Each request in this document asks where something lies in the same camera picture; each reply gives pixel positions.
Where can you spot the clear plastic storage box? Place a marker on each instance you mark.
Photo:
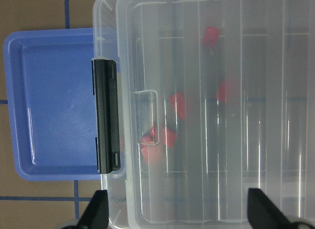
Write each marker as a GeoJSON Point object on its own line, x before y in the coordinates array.
{"type": "Point", "coordinates": [108, 42]}

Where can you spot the blue plastic tray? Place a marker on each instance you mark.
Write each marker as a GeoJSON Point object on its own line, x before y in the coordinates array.
{"type": "Point", "coordinates": [51, 104]}

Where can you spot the black box latch handle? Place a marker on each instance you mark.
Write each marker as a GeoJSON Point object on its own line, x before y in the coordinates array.
{"type": "Point", "coordinates": [107, 115]}

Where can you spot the red block in box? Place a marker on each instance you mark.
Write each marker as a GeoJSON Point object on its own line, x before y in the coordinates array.
{"type": "Point", "coordinates": [211, 36]}
{"type": "Point", "coordinates": [152, 154]}
{"type": "Point", "coordinates": [227, 91]}
{"type": "Point", "coordinates": [167, 136]}

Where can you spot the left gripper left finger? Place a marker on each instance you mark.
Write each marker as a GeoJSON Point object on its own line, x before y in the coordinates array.
{"type": "Point", "coordinates": [96, 215]}

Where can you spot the red block from tray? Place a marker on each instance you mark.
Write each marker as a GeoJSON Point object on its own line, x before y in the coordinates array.
{"type": "Point", "coordinates": [177, 102]}

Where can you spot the clear plastic box lid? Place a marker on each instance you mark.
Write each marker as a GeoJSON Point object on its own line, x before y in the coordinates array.
{"type": "Point", "coordinates": [216, 110]}

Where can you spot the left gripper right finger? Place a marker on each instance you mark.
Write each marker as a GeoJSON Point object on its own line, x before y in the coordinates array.
{"type": "Point", "coordinates": [262, 213]}

